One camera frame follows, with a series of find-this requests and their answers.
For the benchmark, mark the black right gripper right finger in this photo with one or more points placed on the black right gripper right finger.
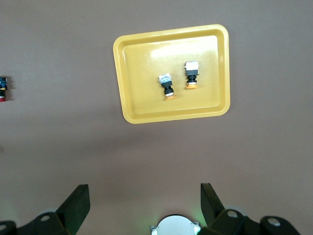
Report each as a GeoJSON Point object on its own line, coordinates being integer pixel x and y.
{"type": "Point", "coordinates": [215, 215]}

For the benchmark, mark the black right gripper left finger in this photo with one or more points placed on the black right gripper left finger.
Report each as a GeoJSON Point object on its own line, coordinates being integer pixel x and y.
{"type": "Point", "coordinates": [71, 210]}

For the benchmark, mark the yellow button blue housing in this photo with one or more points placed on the yellow button blue housing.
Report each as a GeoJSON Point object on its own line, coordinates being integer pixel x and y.
{"type": "Point", "coordinates": [167, 88]}

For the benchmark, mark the yellow button white housing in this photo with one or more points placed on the yellow button white housing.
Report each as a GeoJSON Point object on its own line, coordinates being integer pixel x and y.
{"type": "Point", "coordinates": [192, 73]}

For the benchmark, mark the yellow plastic tray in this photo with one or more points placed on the yellow plastic tray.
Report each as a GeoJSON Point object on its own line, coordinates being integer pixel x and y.
{"type": "Point", "coordinates": [146, 105]}

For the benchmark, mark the red mushroom push button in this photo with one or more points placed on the red mushroom push button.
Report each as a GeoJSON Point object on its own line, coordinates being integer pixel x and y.
{"type": "Point", "coordinates": [3, 84]}

